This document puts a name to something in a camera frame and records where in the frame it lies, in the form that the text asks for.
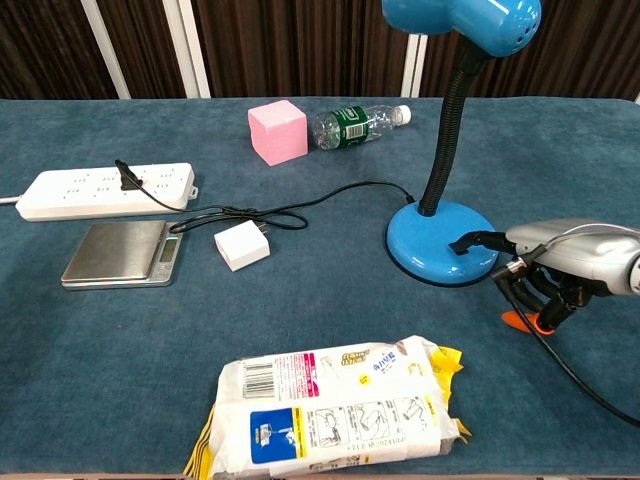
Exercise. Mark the white power strip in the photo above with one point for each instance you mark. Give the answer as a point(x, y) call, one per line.
point(75, 195)

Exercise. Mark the clear plastic water bottle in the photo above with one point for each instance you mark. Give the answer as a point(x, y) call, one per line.
point(350, 125)

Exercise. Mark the white upright frame post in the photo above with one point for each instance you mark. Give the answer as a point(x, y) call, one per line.
point(413, 70)

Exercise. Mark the blue gooseneck desk lamp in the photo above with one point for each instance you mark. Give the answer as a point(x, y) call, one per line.
point(425, 235)

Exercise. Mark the pink foam cube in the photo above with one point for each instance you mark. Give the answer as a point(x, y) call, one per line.
point(277, 132)

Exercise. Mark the white charger adapter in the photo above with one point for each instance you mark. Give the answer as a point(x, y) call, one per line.
point(242, 247)

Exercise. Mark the blue-grey table cloth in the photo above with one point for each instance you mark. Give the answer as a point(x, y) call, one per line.
point(320, 310)

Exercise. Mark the white slanted frame post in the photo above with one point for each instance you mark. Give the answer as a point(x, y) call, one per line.
point(106, 50)

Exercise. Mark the white double frame post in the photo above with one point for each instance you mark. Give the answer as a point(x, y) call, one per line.
point(187, 50)

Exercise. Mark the white wet wipes package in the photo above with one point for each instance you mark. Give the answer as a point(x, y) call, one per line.
point(325, 415)

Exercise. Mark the silver digital kitchen scale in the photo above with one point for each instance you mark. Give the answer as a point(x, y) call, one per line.
point(115, 250)

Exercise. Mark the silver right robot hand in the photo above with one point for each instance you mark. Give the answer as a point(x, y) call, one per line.
point(585, 255)

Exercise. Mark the dark brown curtain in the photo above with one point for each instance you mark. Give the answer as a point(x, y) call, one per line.
point(300, 50)

